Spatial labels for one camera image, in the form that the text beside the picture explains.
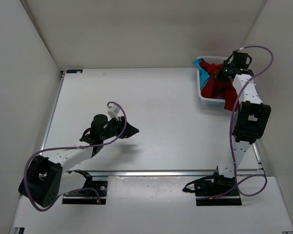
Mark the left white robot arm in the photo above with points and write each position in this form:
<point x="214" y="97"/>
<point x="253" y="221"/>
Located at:
<point x="51" y="176"/>

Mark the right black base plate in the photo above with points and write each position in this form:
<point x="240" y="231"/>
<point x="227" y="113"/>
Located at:
<point x="210" y="193"/>

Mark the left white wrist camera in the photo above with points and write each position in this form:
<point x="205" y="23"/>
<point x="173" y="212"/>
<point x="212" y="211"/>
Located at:
<point x="113" y="111"/>

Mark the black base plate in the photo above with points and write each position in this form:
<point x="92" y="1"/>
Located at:
<point x="89" y="197"/>
<point x="210" y="193"/>

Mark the teal t-shirt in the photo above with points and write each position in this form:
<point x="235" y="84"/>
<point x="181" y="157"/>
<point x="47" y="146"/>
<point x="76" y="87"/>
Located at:
<point x="203" y="75"/>

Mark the white plastic laundry basket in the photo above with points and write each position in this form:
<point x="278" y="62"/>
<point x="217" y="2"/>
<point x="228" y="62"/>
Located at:
<point x="209" y="101"/>

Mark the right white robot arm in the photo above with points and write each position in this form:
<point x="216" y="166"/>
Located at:
<point x="248" y="120"/>

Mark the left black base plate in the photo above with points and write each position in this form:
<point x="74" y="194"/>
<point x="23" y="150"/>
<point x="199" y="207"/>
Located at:
<point x="89" y="197"/>

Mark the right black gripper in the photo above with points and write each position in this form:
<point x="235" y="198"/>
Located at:
<point x="219" y="75"/>

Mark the red t-shirt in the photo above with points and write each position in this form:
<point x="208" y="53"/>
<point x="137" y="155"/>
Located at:
<point x="213" y="88"/>

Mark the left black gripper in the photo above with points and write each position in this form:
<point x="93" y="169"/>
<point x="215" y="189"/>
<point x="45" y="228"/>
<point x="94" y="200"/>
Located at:
<point x="130" y="131"/>

